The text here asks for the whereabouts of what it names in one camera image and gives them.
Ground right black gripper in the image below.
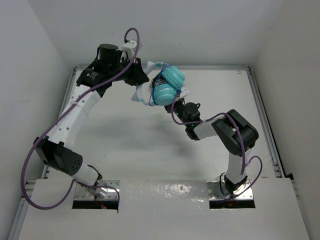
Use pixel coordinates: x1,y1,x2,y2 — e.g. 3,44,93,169
162,94,190,127

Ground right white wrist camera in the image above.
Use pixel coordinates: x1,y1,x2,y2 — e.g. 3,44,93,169
178,86,190,99

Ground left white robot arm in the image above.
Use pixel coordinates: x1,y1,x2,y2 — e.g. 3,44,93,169
35,40,149,186

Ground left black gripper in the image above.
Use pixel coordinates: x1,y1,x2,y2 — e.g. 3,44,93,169
108,55,149,87

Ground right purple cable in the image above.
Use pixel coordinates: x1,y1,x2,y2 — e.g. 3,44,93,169
170,96,263,201

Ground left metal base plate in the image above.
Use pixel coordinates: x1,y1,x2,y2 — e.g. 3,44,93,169
72,179,121,211

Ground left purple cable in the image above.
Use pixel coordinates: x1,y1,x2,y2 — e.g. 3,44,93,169
20,27,141,210

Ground teal cat-ear headphones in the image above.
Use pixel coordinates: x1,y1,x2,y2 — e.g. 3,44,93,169
131,61,186,107

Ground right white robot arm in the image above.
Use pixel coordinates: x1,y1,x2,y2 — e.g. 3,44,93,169
164,98,259,195

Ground black headphones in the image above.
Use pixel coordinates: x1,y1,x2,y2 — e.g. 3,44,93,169
149,76,167,89

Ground metal base plate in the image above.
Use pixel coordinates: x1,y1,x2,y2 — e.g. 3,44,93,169
72,179,121,211
206,179,256,209

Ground purple cable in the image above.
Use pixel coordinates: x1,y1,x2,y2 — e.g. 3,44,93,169
20,27,141,210
170,96,263,201

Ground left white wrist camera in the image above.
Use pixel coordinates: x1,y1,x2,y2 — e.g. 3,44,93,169
122,40,142,60

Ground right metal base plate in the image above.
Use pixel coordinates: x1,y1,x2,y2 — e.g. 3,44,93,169
206,179,256,209

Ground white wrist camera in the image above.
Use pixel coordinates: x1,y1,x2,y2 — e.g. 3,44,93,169
122,40,142,60
178,86,190,99

